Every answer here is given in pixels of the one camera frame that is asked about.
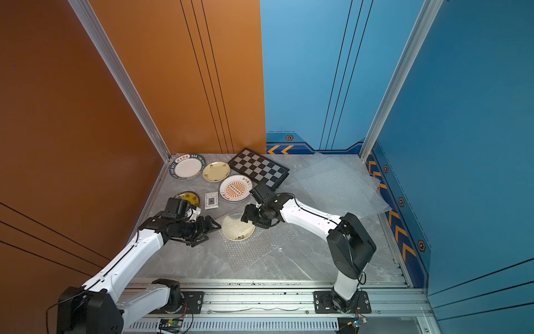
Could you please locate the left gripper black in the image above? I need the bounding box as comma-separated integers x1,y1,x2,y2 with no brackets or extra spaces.
177,213,223,246

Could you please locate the yellow black patterned plate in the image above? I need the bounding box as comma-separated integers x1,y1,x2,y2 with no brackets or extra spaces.
174,191,200,207

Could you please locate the cream yellow dinner plate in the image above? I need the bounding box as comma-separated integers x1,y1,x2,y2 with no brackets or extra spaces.
202,161,231,182

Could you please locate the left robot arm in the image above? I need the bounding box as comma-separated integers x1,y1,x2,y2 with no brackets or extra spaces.
56,198,221,333

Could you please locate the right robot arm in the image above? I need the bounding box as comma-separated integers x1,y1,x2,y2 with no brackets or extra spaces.
241,184,377,313

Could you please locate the small square marker tile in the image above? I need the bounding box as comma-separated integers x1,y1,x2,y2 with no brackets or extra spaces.
204,191,219,210

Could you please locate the black white checkerboard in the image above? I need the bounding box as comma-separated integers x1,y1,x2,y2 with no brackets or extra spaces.
228,148,290,190

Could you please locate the left circuit board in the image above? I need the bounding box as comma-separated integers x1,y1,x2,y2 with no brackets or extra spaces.
157,318,184,333

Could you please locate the circuit board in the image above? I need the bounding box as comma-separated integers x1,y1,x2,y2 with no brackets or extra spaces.
157,318,184,333
336,316,368,334

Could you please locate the right circuit board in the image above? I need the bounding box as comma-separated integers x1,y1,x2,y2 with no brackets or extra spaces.
336,316,368,334

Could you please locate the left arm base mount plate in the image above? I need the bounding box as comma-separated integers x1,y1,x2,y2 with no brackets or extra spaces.
150,291,205,317

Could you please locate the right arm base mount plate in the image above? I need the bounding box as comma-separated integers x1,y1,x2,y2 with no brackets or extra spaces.
313,290,372,315

